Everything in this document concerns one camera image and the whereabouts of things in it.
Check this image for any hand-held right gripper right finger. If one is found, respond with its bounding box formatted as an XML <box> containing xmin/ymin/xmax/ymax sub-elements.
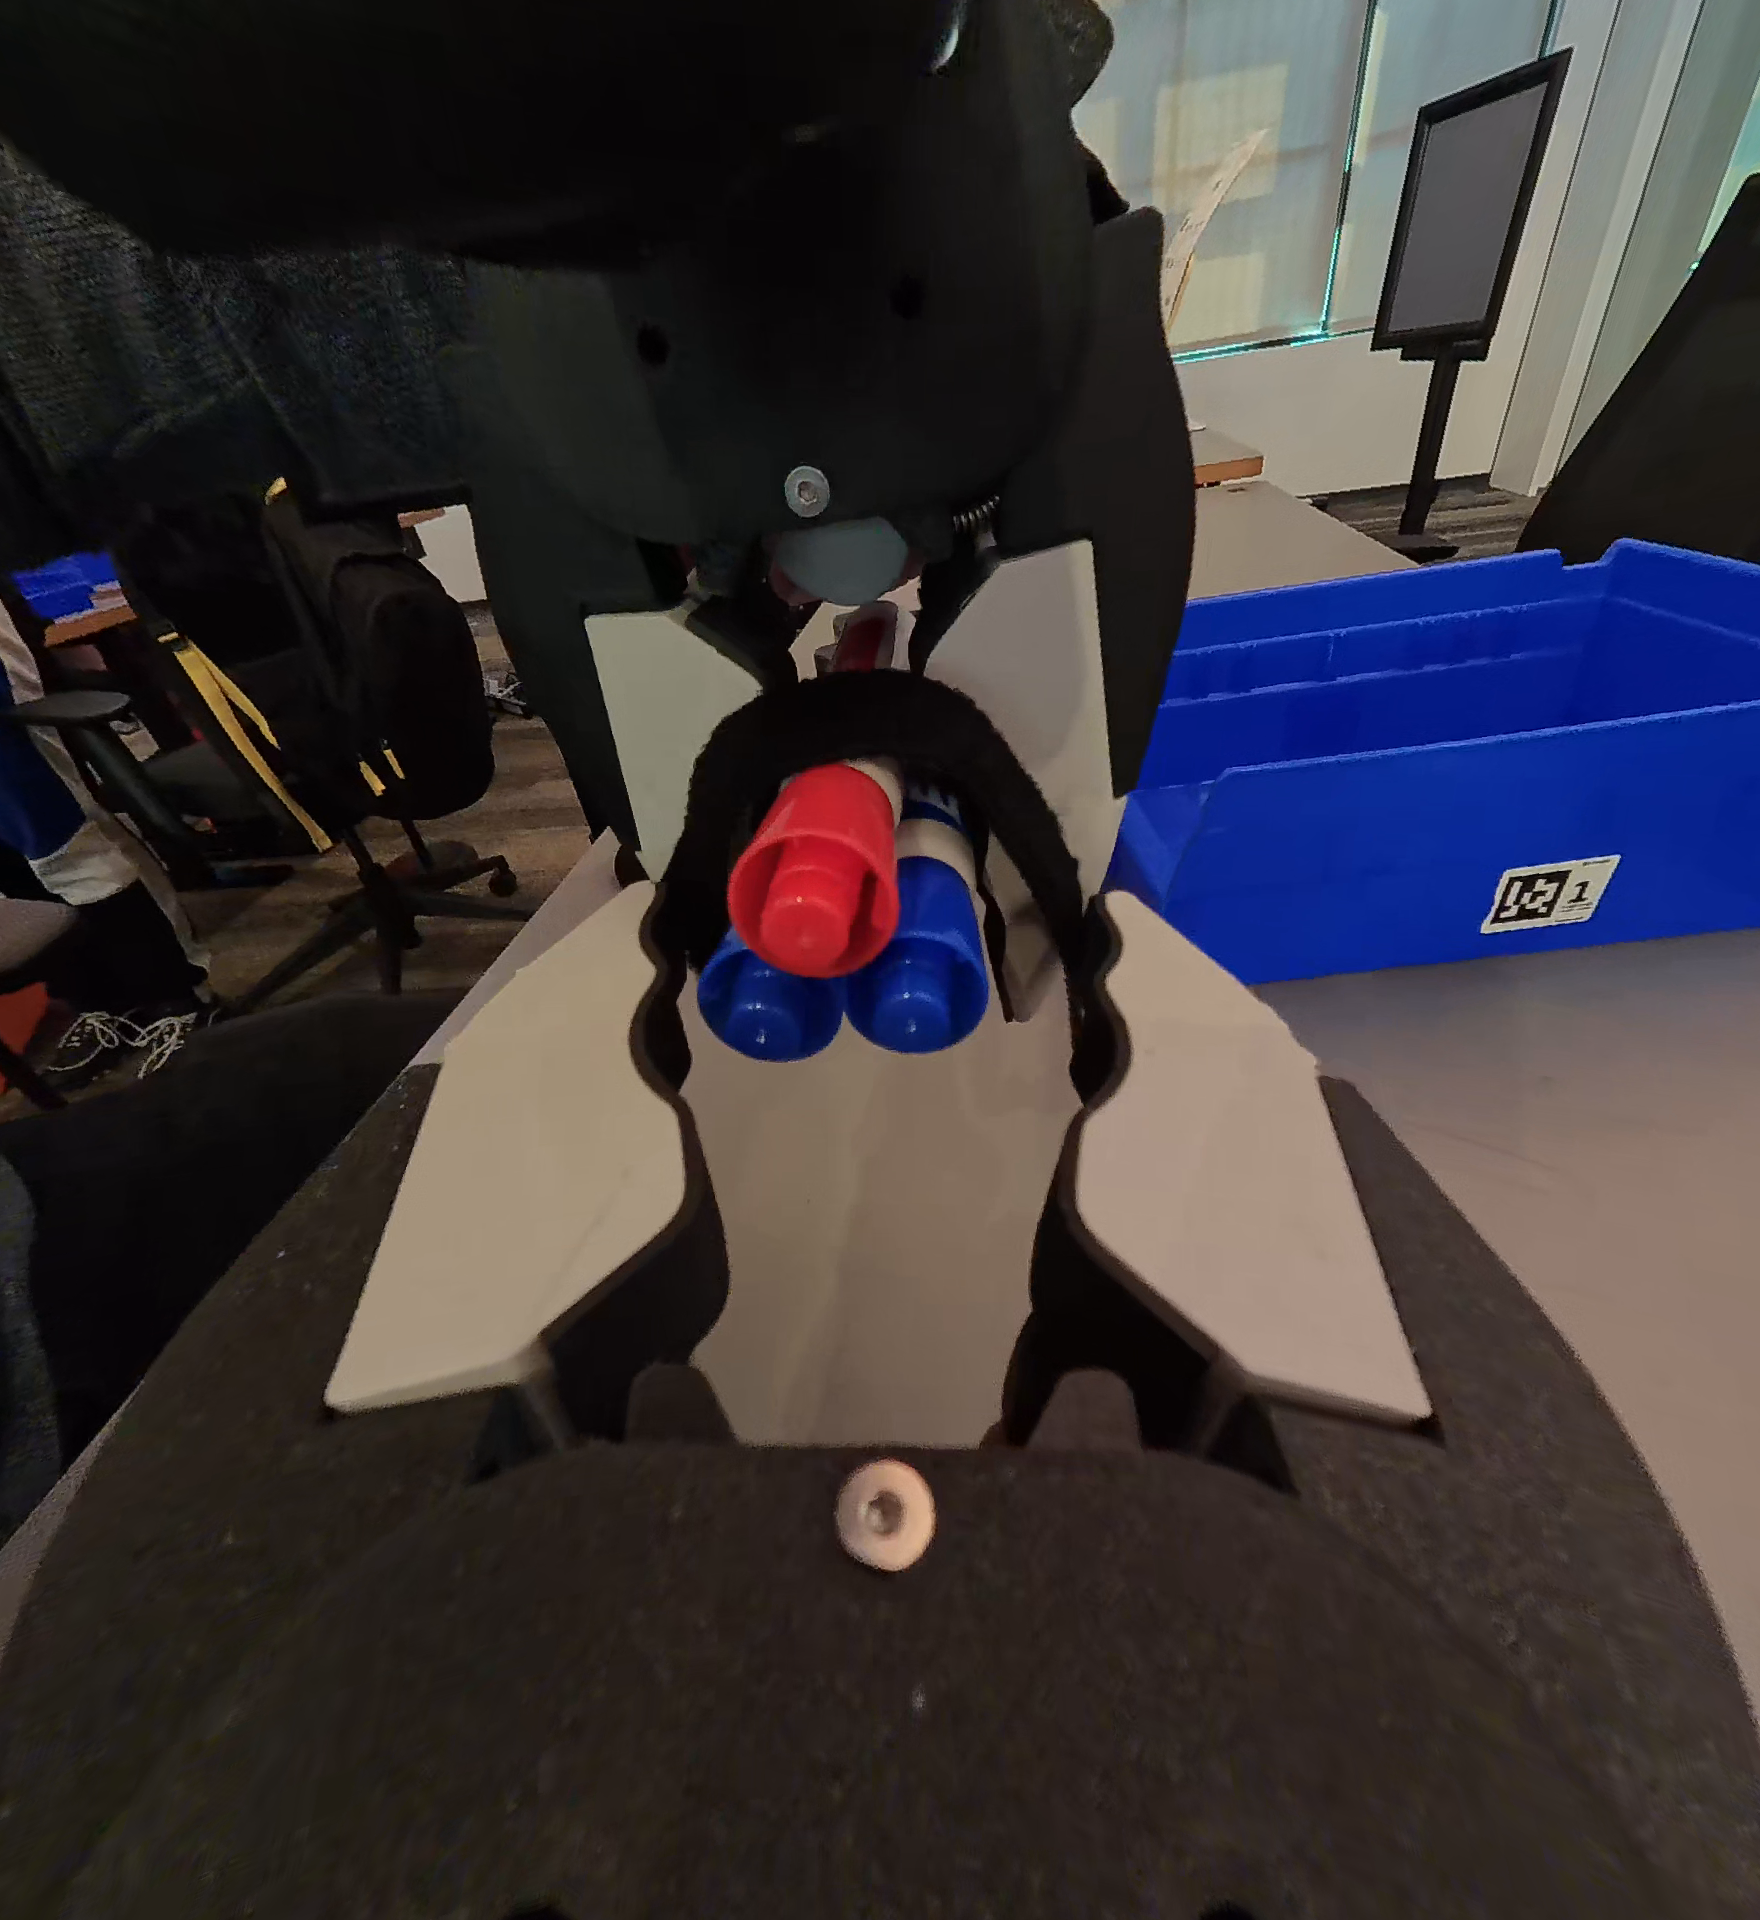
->
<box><xmin>1032</xmin><ymin>892</ymin><xmax>1438</xmax><ymax>1427</ymax></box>

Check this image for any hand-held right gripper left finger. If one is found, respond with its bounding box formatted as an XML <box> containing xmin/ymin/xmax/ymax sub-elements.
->
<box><xmin>325</xmin><ymin>881</ymin><xmax>735</xmax><ymax>1418</ymax></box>

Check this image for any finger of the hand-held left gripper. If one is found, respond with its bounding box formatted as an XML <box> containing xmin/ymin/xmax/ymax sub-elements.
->
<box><xmin>909</xmin><ymin>540</ymin><xmax>1126</xmax><ymax>1024</ymax></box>
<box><xmin>582</xmin><ymin>603</ymin><xmax>764</xmax><ymax>890</ymax></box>

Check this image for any red marker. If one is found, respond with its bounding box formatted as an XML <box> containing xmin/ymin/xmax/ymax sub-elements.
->
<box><xmin>728</xmin><ymin>601</ymin><xmax>914</xmax><ymax>978</ymax></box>

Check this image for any blue marker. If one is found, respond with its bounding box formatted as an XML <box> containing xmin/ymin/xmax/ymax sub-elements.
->
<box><xmin>838</xmin><ymin>780</ymin><xmax>996</xmax><ymax>1054</ymax></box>
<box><xmin>696</xmin><ymin>922</ymin><xmax>845</xmax><ymax>1061</ymax></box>

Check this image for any person's left forearm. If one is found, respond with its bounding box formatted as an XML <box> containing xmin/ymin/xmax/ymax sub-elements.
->
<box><xmin>0</xmin><ymin>59</ymin><xmax>500</xmax><ymax>593</ymax></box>

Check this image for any wood-edged desk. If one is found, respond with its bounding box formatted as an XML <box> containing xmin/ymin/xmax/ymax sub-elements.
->
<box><xmin>1179</xmin><ymin>425</ymin><xmax>1423</xmax><ymax>603</ymax></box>

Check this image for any black office chair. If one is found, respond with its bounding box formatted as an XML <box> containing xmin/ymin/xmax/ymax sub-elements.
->
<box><xmin>9</xmin><ymin>493</ymin><xmax>522</xmax><ymax>1012</ymax></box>

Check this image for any large blue storage bin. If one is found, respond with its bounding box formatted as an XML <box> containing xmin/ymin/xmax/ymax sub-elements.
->
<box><xmin>1106</xmin><ymin>540</ymin><xmax>1760</xmax><ymax>986</ymax></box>

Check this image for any person's dark clothing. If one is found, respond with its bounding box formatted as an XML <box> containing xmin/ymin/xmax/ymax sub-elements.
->
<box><xmin>0</xmin><ymin>991</ymin><xmax>424</xmax><ymax>1642</ymax></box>

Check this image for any white arched stand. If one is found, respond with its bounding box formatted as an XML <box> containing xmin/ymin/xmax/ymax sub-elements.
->
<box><xmin>1158</xmin><ymin>127</ymin><xmax>1272</xmax><ymax>354</ymax></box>

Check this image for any small blue bin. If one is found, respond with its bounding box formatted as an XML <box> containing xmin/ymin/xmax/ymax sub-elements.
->
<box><xmin>9</xmin><ymin>552</ymin><xmax>126</xmax><ymax>622</ymax></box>

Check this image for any black monitor on stand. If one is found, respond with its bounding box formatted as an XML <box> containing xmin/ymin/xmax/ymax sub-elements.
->
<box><xmin>1368</xmin><ymin>44</ymin><xmax>1575</xmax><ymax>563</ymax></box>

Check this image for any black mesh chair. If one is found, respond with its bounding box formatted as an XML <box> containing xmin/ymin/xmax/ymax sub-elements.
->
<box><xmin>1516</xmin><ymin>167</ymin><xmax>1760</xmax><ymax>571</ymax></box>

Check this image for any black backpack with yellow straps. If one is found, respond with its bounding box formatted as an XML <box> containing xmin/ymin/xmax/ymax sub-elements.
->
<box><xmin>168</xmin><ymin>481</ymin><xmax>500</xmax><ymax>857</ymax></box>

